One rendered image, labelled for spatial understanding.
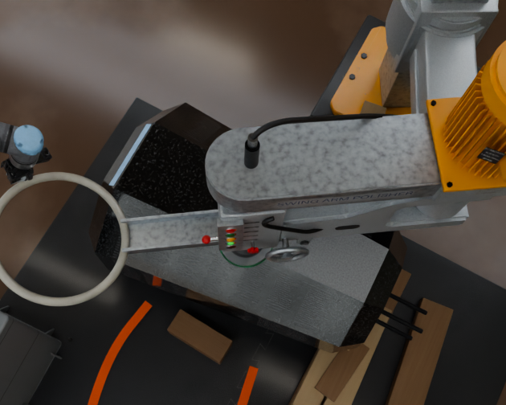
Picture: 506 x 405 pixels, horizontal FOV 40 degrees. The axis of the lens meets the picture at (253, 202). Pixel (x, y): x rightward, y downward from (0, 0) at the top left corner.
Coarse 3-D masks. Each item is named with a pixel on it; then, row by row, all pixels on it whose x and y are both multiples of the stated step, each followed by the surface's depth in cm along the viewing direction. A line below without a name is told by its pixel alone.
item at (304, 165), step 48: (240, 144) 194; (288, 144) 195; (336, 144) 195; (384, 144) 196; (432, 144) 196; (240, 192) 190; (288, 192) 190; (336, 192) 191; (384, 192) 195; (432, 192) 200; (480, 192) 199
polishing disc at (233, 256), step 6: (222, 252) 269; (228, 252) 269; (234, 252) 269; (240, 252) 269; (246, 252) 269; (258, 252) 269; (264, 252) 269; (228, 258) 268; (234, 258) 268; (240, 258) 268; (246, 258) 269; (252, 258) 269; (258, 258) 269; (264, 258) 269; (240, 264) 268; (246, 264) 268; (252, 264) 268
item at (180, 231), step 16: (128, 224) 254; (144, 224) 254; (160, 224) 254; (176, 224) 254; (192, 224) 254; (208, 224) 254; (144, 240) 252; (160, 240) 252; (176, 240) 252; (192, 240) 252; (304, 240) 248
